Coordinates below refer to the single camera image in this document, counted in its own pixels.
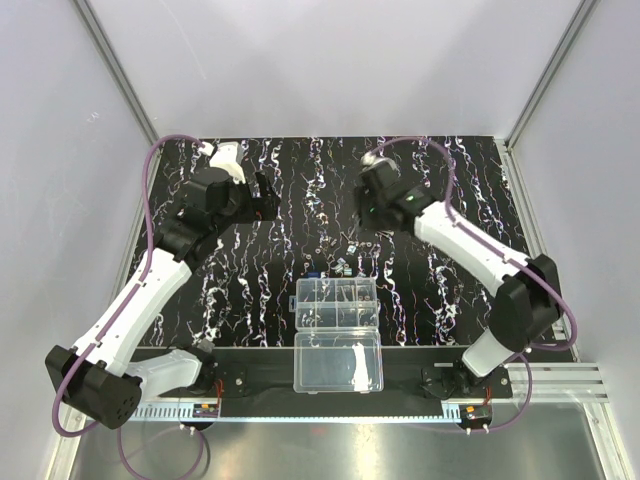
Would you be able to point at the clear plastic organizer box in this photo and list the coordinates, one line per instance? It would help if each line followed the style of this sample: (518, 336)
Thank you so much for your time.
(336, 334)

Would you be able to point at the right aluminium frame post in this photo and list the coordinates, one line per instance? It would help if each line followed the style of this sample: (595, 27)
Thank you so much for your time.
(577, 23)

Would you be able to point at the left aluminium frame post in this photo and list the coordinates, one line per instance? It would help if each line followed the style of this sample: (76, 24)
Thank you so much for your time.
(107, 52)

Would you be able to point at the aluminium frame post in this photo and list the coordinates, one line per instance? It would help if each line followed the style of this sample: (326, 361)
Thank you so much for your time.
(107, 52)
(577, 23)

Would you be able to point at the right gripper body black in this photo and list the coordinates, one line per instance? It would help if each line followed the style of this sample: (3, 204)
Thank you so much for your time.
(364, 201)

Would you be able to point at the white slotted cable duct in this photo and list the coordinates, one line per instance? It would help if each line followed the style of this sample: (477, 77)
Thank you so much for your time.
(234, 412)

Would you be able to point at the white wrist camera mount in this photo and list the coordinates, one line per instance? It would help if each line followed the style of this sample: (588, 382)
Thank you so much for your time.
(228, 157)

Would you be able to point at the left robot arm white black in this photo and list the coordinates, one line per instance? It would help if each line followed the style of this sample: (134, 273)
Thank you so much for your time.
(97, 375)

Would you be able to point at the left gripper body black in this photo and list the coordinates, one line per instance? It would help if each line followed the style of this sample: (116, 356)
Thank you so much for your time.
(265, 195)

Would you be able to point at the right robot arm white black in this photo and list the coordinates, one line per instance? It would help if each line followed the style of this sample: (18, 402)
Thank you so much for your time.
(525, 291)

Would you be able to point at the aluminium rail right side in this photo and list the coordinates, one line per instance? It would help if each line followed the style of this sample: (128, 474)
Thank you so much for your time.
(563, 382)

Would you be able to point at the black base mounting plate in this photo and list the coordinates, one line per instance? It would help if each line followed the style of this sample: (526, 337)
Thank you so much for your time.
(412, 376)

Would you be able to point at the black marbled table mat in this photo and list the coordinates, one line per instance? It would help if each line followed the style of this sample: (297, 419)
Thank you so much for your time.
(241, 296)

